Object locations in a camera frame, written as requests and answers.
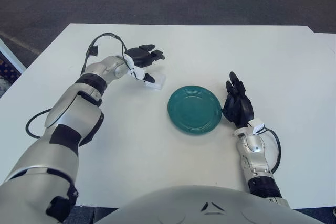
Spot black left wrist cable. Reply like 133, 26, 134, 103
82, 33, 132, 74

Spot teal round plate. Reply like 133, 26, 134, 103
167, 84, 223, 135

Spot black left elbow cable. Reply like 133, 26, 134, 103
25, 108, 55, 139

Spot white side table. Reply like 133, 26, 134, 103
313, 32, 336, 51

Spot white frame rail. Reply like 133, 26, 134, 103
0, 37, 27, 74

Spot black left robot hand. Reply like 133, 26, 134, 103
123, 43, 166, 83

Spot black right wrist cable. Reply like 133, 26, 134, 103
262, 127, 282, 174

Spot white square charger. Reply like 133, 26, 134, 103
143, 73, 167, 90

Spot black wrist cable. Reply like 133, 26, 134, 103
262, 127, 282, 174
82, 33, 132, 74

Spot grey robot torso shell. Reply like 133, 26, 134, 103
96, 185, 326, 224

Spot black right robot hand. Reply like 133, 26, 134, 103
222, 71, 255, 130

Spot blue patterned mat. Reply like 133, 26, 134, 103
0, 50, 22, 98

